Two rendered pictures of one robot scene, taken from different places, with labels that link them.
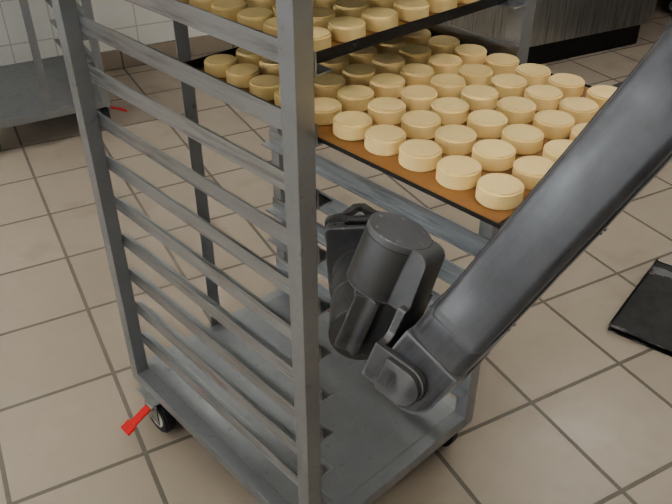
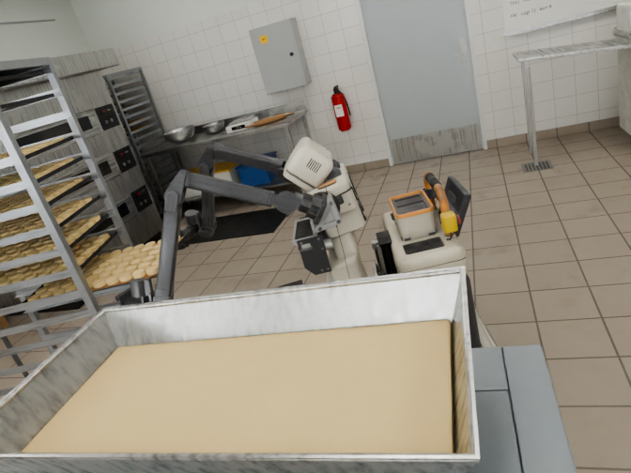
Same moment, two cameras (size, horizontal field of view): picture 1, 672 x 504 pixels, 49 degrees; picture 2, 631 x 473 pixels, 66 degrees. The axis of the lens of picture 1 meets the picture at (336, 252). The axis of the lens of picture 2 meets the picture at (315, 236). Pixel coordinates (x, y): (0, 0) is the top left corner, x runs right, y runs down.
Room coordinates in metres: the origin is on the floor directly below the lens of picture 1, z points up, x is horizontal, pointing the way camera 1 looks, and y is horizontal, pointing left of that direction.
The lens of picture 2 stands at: (-1.10, 0.49, 1.62)
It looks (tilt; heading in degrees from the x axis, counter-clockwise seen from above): 22 degrees down; 320
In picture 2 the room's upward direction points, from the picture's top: 16 degrees counter-clockwise
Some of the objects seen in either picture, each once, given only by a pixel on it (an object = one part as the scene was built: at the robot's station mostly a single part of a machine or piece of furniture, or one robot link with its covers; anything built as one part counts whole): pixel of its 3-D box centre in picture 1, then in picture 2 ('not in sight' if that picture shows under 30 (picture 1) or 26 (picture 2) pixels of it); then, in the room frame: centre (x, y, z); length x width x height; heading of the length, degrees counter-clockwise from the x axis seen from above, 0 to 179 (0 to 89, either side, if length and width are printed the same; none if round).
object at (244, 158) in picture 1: (187, 120); (29, 325); (1.06, 0.23, 0.87); 0.64 x 0.03 x 0.03; 43
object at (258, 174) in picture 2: not in sight; (259, 169); (3.54, -2.90, 0.36); 0.46 x 0.38 x 0.26; 120
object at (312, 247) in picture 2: not in sight; (315, 236); (0.33, -0.72, 0.88); 0.28 x 0.16 x 0.22; 133
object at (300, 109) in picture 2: not in sight; (234, 163); (3.81, -2.75, 0.49); 1.90 x 0.72 x 0.98; 28
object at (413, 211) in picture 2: not in sight; (412, 214); (0.03, -1.00, 0.87); 0.23 x 0.15 x 0.11; 133
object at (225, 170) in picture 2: not in sight; (226, 175); (3.94, -2.68, 0.36); 0.46 x 0.38 x 0.26; 118
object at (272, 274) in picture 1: (199, 218); (50, 360); (1.06, 0.23, 0.69); 0.64 x 0.03 x 0.03; 43
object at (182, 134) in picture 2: not in sight; (180, 135); (4.28, -2.48, 0.95); 0.39 x 0.39 x 0.14
